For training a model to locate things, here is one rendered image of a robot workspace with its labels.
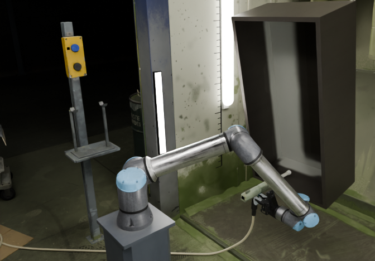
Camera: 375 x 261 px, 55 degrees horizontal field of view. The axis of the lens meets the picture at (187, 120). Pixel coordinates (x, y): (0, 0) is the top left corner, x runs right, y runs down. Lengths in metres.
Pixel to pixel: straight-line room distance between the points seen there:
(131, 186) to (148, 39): 1.13
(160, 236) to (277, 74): 1.41
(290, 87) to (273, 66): 0.19
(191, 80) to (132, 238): 1.38
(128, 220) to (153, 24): 1.33
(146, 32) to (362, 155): 2.03
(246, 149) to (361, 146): 1.69
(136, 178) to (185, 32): 1.29
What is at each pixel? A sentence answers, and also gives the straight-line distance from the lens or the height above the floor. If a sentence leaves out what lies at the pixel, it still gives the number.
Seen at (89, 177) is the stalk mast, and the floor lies 0.54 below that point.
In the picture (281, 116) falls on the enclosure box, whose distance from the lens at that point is 2.78.
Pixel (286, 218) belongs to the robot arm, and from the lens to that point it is 2.30.
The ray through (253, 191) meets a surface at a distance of 2.38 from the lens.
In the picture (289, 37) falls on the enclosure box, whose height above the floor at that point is 1.49.
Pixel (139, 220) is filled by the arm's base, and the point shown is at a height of 0.69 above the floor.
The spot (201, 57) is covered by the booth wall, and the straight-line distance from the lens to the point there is 2.82.
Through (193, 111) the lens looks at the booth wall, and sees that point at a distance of 2.84.
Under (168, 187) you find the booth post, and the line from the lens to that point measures 2.91.
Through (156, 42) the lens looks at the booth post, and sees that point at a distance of 2.56.
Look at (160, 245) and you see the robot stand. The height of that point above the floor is 0.53.
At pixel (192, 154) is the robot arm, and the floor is 0.95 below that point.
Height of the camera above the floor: 1.71
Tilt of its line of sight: 18 degrees down
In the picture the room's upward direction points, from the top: 2 degrees counter-clockwise
